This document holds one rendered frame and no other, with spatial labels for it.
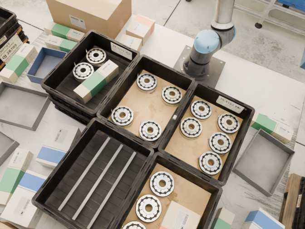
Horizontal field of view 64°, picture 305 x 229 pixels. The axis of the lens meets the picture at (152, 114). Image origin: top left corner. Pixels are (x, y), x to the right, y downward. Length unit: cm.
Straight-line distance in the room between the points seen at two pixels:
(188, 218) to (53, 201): 53
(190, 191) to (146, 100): 47
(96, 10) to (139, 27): 27
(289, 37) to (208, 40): 189
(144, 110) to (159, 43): 57
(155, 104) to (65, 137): 45
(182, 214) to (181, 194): 11
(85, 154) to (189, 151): 46
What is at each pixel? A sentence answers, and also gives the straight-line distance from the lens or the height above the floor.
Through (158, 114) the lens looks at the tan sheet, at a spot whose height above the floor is 83.
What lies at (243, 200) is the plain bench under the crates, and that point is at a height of 70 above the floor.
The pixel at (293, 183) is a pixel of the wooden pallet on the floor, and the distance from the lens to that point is 210.
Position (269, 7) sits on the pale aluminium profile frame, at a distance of 290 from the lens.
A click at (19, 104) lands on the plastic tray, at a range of 147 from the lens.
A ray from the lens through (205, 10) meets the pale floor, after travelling 301.
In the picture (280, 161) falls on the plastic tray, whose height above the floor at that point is 70.
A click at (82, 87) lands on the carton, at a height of 89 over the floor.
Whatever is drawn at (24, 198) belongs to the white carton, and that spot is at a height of 79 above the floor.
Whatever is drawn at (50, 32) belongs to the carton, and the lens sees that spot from 167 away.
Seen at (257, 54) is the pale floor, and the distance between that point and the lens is 277.
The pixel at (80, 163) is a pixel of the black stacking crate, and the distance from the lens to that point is 111.
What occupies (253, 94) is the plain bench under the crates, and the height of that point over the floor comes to 70.
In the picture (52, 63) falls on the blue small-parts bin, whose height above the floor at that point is 70.
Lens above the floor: 188
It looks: 63 degrees down
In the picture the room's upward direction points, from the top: 9 degrees clockwise
